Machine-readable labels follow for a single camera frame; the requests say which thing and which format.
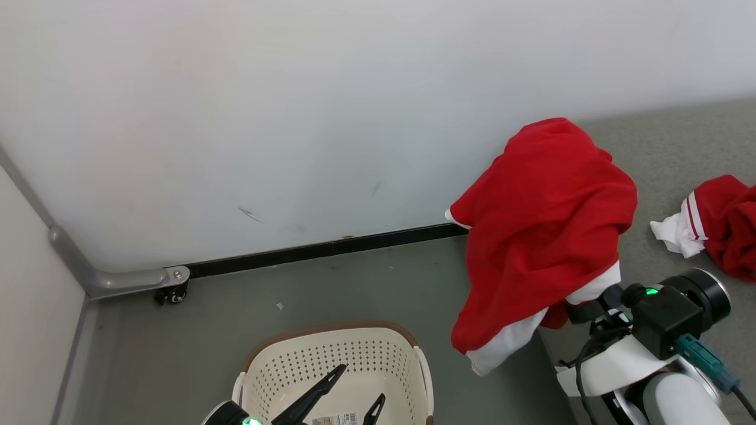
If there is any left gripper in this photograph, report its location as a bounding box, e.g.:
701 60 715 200
203 364 387 425

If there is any grey metal partition frame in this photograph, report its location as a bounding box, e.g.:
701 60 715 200
0 145 191 299

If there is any black caster wheel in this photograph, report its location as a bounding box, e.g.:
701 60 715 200
155 281 189 306

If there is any red garment with white trim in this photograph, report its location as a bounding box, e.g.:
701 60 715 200
445 117 639 377

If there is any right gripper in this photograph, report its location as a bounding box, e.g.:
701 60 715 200
567 268 732 332

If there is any teal camera cable connector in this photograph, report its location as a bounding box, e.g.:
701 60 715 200
676 334 740 394

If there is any cream perforated plastic laundry basket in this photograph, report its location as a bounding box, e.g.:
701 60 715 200
232 321 435 425

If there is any red basketball jersey with lettering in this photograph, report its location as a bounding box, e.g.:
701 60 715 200
650 174 756 283

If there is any thin black cable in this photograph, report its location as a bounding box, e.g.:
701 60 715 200
558 326 628 425

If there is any grey fabric sofa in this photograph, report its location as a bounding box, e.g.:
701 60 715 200
536 97 756 425

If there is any black baseboard strip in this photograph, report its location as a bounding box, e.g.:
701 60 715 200
187 223 471 279

